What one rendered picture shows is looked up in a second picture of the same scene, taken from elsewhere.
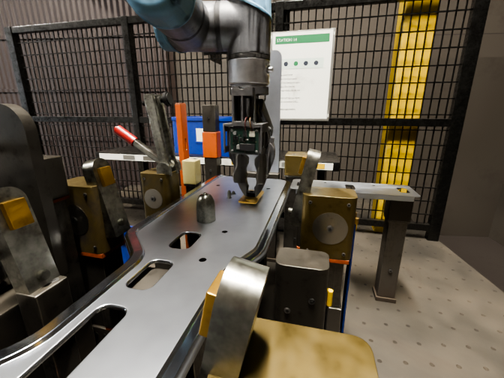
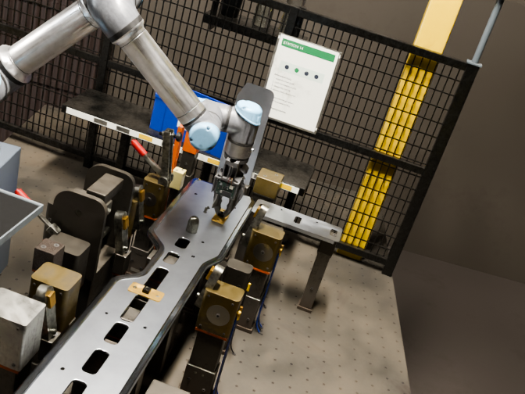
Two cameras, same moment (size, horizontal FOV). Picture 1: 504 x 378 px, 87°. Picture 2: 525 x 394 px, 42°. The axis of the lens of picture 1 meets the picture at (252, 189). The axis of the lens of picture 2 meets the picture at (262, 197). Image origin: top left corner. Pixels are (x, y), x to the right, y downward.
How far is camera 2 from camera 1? 1.52 m
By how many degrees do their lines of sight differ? 12
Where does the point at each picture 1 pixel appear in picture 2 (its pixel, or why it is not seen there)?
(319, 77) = (316, 91)
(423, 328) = (318, 331)
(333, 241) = (262, 259)
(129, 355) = (175, 283)
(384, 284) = (305, 297)
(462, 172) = not seen: outside the picture
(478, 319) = (362, 334)
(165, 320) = (183, 277)
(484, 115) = not seen: outside the picture
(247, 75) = (237, 154)
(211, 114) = not seen: hidden behind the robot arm
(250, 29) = (244, 133)
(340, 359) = (236, 291)
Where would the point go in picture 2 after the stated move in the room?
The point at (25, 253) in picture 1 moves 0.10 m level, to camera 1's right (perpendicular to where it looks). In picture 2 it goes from (123, 238) to (162, 247)
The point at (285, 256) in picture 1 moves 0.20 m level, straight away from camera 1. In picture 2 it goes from (231, 263) to (243, 229)
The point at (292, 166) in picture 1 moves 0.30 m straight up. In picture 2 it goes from (260, 186) to (285, 102)
